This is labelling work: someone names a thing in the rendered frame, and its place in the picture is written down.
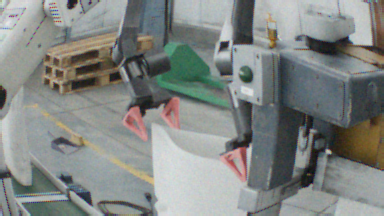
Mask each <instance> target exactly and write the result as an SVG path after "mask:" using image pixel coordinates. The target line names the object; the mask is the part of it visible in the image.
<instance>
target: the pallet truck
mask: <svg viewBox="0 0 384 216"><path fill-rule="evenodd" d="M164 8H165V17H164V26H165V32H164V36H163V48H164V49H165V50H164V52H165V53H166V54H168V56H169V58H170V61H171V71H169V72H167V73H164V74H161V75H159V76H157V77H155V78H156V81H157V84H158V86H160V87H163V88H166V89H170V90H174V91H177V92H180V93H183V94H187V95H190V96H194V97H197V98H201V99H204V100H205V101H207V102H211V103H214V104H218V105H222V106H225V107H228V108H229V105H228V101H227V97H226V94H225V93H223V92H219V91H215V90H212V89H208V88H205V87H201V86H197V84H194V83H190V82H195V81H198V82H202V83H205V85H209V86H212V87H216V88H220V89H224V88H225V87H227V86H228V81H231V80H221V79H219V76H216V75H212V74H211V72H210V67H209V66H208V65H207V63H206V62H205V61H203V60H202V59H201V58H200V57H199V56H198V55H197V53H196V52H195V51H194V50H193V49H192V48H191V47H189V46H188V44H184V43H179V42H169V37H168V0H165V5H164Z"/></svg>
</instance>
